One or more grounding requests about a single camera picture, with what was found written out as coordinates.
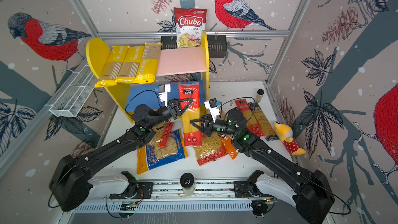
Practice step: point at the red macaroni bag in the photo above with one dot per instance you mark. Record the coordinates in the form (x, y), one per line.
(211, 149)

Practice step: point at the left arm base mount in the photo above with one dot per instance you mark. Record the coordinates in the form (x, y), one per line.
(134, 189)

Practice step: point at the small spice bottle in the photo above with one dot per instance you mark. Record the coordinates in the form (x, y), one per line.
(259, 95)

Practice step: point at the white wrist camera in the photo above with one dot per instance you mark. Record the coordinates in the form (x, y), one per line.
(214, 108)
(163, 91)

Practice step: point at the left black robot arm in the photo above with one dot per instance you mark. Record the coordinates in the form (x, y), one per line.
(69, 184)

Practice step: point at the black wall basket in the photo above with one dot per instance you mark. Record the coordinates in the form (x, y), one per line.
(217, 45)

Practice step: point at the black round camera knob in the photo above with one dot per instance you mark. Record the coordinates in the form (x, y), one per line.
(187, 180)

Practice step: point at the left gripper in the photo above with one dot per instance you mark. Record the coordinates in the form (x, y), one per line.
(173, 109)

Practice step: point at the orange pastatime pasta bag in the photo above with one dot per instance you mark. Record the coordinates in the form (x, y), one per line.
(227, 144)

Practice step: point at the Chuba cassava chips bag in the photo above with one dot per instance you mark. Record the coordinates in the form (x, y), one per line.
(190, 23)

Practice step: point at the red noodle bag left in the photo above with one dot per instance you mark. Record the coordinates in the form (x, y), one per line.
(163, 133)

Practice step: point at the blue shell pasta bag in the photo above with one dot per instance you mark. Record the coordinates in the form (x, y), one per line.
(150, 157)

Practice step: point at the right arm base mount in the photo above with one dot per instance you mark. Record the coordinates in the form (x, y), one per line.
(248, 188)

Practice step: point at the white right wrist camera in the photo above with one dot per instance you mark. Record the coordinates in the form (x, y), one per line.
(214, 108)

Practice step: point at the white wire mesh basket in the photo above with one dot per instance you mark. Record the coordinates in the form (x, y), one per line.
(74, 96)

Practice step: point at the yellow shelf unit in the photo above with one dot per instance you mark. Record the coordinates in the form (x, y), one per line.
(171, 62)

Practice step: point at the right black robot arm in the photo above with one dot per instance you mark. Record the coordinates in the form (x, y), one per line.
(312, 198)

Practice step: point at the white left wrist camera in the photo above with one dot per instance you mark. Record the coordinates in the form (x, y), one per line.
(163, 91)

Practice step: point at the red spaghetti pack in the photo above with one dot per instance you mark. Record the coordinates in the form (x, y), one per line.
(252, 123)
(192, 136)

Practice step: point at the yellow spaghetti pack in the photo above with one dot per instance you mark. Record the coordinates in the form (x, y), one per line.
(112, 67)
(130, 66)
(149, 64)

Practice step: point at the yellow plush toy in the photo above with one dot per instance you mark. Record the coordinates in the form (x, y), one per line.
(285, 134)

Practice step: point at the dark spaghetti pack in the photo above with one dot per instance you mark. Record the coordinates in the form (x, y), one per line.
(263, 122)

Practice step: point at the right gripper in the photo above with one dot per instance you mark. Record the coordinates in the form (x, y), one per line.
(208, 125)

